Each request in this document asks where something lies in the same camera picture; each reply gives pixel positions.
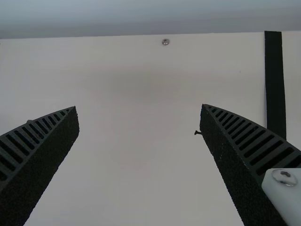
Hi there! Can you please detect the black strip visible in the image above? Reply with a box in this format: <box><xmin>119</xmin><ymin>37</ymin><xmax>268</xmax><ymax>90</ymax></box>
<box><xmin>264</xmin><ymin>30</ymin><xmax>287</xmax><ymax>141</ymax></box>

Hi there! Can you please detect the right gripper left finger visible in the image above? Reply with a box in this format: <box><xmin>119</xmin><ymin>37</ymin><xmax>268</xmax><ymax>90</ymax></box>
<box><xmin>0</xmin><ymin>105</ymin><xmax>80</xmax><ymax>226</ymax></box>

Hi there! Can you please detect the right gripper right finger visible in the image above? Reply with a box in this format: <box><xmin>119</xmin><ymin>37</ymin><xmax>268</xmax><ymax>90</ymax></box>
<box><xmin>194</xmin><ymin>103</ymin><xmax>301</xmax><ymax>226</ymax></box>

